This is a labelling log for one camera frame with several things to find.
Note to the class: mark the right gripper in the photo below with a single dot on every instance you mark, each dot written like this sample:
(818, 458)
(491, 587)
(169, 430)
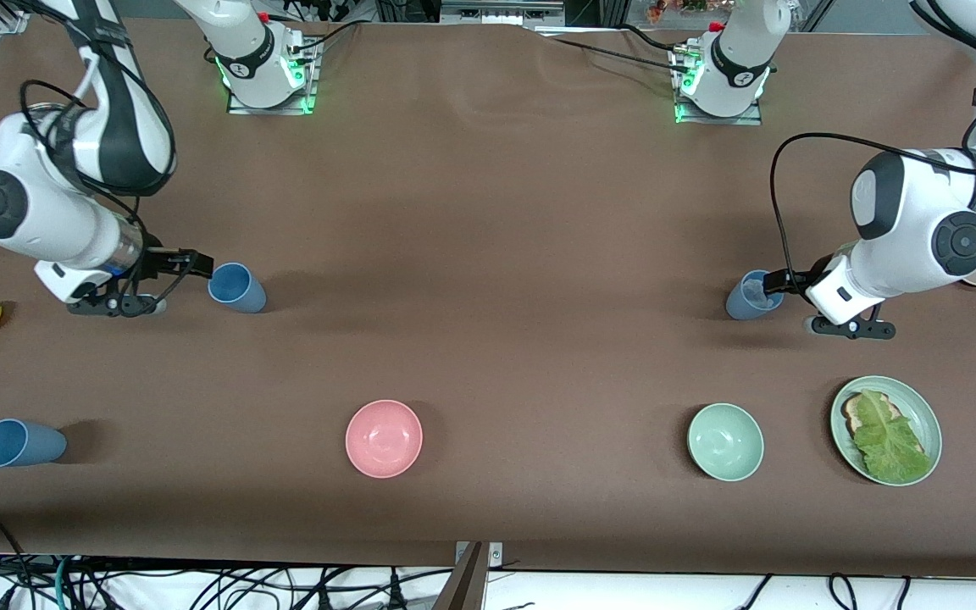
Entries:
(159, 259)

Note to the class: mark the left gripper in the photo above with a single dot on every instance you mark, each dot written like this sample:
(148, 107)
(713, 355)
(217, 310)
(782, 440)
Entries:
(795, 279)

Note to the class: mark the blue plastic cup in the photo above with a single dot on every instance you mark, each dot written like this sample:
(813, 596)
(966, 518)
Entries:
(742, 301)
(30, 445)
(242, 292)

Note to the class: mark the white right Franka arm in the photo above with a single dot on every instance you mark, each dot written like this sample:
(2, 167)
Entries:
(30, 212)

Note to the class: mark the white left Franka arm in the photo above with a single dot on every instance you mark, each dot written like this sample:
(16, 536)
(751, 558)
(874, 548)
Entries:
(920, 212)

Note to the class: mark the toasted bread slice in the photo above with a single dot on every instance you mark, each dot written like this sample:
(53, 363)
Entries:
(852, 415)

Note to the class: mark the mint green bowl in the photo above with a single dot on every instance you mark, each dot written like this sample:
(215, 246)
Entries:
(725, 440)

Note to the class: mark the mint green plate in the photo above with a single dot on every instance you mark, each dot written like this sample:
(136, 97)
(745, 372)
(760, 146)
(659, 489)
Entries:
(920, 407)

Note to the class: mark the green lettuce leaf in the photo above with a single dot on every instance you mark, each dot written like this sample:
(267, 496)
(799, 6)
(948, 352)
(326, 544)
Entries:
(890, 440)

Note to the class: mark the pink bowl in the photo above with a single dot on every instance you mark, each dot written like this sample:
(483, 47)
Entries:
(384, 439)

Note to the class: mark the grey metal box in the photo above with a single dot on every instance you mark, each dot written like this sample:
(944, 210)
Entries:
(496, 10)

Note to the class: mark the brown slanted bar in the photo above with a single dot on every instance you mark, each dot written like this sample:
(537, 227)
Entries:
(464, 585)

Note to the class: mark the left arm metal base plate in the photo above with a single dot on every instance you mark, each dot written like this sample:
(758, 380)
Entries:
(717, 119)

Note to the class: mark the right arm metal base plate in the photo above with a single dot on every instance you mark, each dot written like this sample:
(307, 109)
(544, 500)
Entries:
(272, 106)

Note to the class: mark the silver table edge bracket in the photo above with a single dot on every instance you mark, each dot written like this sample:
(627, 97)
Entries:
(495, 555)

